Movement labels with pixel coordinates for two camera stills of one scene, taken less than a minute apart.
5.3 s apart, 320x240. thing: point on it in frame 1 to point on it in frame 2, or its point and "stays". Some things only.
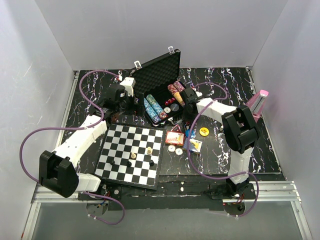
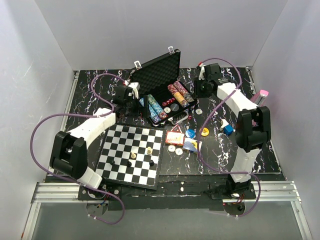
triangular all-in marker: [176, 128] stays
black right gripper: [186, 117] to [198, 94]
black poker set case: [159, 80] stays
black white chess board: [131, 155] stays
